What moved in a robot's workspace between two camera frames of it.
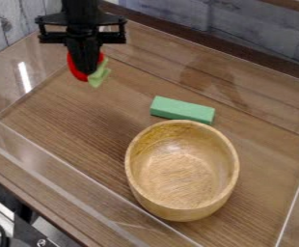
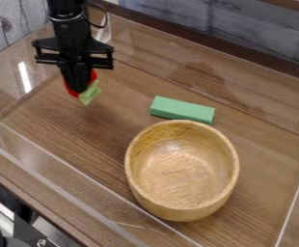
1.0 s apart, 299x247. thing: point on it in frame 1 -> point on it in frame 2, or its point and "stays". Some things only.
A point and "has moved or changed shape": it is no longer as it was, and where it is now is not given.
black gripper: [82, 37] -> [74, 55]
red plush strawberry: [100, 73] has moved or changed shape
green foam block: [171, 108] stays
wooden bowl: [181, 164] stays
